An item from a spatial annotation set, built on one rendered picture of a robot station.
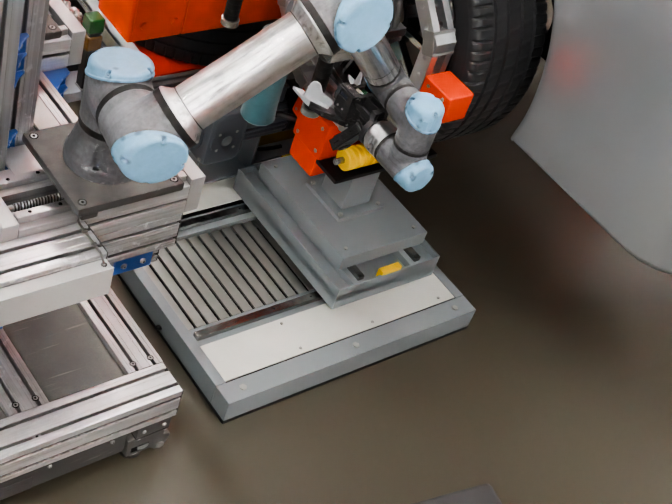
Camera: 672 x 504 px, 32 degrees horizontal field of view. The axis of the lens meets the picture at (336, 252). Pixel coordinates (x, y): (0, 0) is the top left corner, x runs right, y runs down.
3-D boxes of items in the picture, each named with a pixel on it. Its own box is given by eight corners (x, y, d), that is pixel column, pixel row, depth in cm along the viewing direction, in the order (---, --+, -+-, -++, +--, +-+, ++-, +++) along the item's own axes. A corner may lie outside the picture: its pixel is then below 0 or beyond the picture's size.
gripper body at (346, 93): (363, 75, 250) (397, 110, 244) (352, 107, 256) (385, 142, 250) (335, 81, 246) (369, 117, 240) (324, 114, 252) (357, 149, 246)
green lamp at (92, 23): (104, 33, 284) (106, 19, 282) (89, 35, 282) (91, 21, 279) (96, 23, 286) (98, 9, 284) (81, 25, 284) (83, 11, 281)
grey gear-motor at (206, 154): (308, 179, 352) (340, 85, 329) (187, 211, 328) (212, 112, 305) (275, 141, 361) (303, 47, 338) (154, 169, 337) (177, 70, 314)
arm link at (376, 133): (397, 156, 248) (367, 164, 243) (384, 142, 250) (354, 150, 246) (408, 128, 243) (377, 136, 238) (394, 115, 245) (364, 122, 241)
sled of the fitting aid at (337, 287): (430, 277, 336) (441, 253, 329) (330, 312, 315) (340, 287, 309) (330, 165, 360) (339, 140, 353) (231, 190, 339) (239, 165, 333)
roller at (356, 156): (427, 154, 308) (434, 137, 305) (338, 178, 291) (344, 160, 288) (413, 140, 311) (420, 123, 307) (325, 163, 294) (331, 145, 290)
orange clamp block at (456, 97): (440, 94, 269) (464, 118, 265) (414, 100, 264) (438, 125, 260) (450, 69, 264) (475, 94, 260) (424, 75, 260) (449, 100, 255)
